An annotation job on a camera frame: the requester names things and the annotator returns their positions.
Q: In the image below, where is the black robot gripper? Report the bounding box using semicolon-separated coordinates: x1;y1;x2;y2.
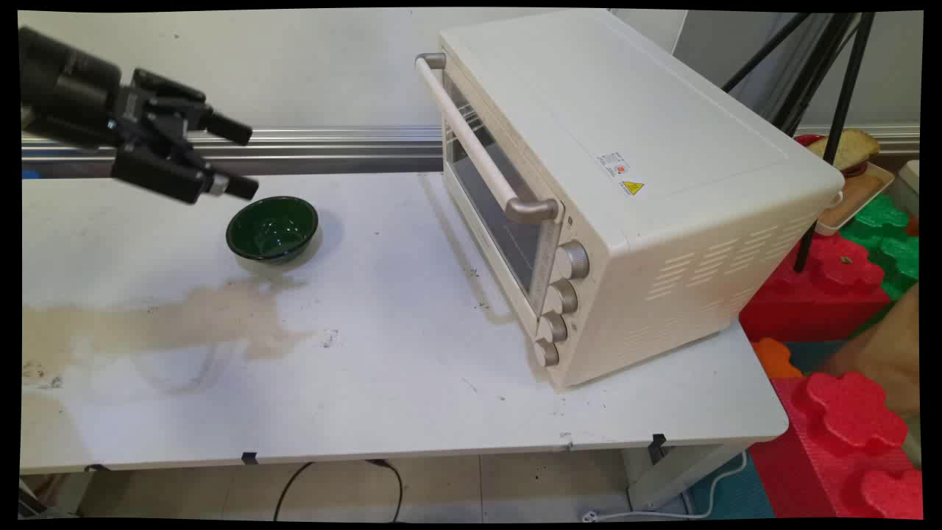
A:
18;26;261;205

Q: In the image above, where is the oven door with bar handle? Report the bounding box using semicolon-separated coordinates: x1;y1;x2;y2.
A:
414;52;567;333

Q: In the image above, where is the dark green bowl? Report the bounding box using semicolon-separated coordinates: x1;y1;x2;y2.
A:
225;195;321;265

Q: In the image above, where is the cream toaster oven body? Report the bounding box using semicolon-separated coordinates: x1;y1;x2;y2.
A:
439;9;846;392

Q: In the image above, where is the white table leg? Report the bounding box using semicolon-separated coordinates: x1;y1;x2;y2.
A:
628;441;745;511

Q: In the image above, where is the red plate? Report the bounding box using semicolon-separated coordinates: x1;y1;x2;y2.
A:
794;133;871;180

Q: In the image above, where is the orange foam block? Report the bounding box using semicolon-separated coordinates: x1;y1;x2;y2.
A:
750;336;804;381

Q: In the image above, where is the teal foam floor mat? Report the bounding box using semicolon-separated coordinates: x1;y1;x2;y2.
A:
687;448;776;520

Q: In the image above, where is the black tripod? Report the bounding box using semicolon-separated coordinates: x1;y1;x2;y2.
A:
720;11;877;274

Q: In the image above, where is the bread slice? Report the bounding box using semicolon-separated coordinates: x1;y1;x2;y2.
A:
805;128;881;172

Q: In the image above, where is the beige tray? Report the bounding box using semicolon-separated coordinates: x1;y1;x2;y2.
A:
812;161;896;237

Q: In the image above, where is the large red foam block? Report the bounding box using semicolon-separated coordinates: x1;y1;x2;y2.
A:
749;370;925;520

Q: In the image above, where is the green foam block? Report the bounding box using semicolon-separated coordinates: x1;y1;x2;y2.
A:
868;235;921;303
838;192;913;244

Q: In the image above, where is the white box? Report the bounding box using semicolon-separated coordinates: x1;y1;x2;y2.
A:
899;159;923;216

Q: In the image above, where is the tan cardboard sheet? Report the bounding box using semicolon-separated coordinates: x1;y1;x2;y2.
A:
820;283;923;421

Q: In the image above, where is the black cable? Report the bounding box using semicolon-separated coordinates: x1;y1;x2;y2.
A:
273;459;405;523

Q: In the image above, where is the white cable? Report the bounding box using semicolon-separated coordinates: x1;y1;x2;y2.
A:
581;450;748;523

